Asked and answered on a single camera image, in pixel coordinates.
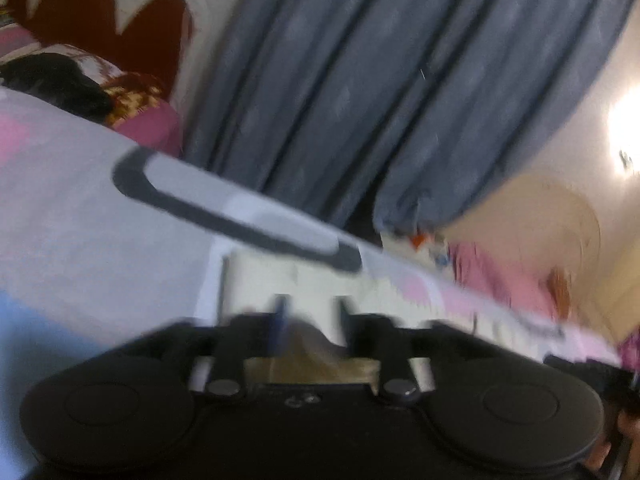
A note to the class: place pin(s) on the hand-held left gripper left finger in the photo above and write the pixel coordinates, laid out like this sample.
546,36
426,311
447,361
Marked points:
276,330

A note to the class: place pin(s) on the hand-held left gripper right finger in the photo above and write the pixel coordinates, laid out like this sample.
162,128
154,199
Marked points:
350,327

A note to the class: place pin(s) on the cream knit sweater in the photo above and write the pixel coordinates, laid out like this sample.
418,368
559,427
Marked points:
310,280

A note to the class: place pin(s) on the person's right hand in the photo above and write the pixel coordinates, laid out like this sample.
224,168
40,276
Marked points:
630,422

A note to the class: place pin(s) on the colourful small cloth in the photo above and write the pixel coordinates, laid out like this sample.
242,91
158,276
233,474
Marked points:
430,250

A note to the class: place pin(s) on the pink cloth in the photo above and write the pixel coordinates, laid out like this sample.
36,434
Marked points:
495,275

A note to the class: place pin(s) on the cream arched headboard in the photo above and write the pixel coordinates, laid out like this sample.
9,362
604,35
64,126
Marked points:
545,220

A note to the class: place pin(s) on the patterned grey bed sheet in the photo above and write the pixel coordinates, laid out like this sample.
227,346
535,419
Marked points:
75,210

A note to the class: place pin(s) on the wide blue-grey curtain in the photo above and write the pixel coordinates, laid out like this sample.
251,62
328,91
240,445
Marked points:
400,85

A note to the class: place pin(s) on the floral pink pillow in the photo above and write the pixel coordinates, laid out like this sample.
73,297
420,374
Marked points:
145,110

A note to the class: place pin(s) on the dark cloth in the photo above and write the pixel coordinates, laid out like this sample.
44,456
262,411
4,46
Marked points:
55,82

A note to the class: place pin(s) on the red scalloped headboard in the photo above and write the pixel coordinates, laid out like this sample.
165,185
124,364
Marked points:
100,25

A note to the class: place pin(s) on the pink striped pillow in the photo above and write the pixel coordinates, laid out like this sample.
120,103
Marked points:
17,42

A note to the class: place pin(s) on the glowing wall lamp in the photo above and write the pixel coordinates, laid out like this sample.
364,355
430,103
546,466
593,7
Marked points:
627,130

